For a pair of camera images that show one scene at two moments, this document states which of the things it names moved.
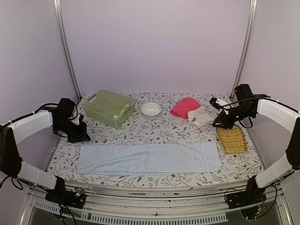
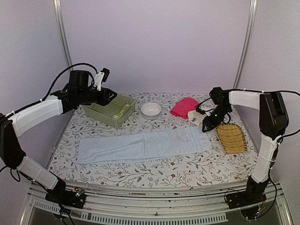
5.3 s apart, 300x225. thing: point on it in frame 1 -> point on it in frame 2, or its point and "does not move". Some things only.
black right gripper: [222, 118] -> [211, 124]
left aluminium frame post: [57, 7] does not move
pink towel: [182, 107] does not move
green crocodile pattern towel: [124, 108] does not move
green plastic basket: [108, 108] does not move
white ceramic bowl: [151, 110] does not move
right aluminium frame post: [245, 46] does not move
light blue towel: [138, 159] -> [138, 147]
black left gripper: [83, 135] -> [105, 99]
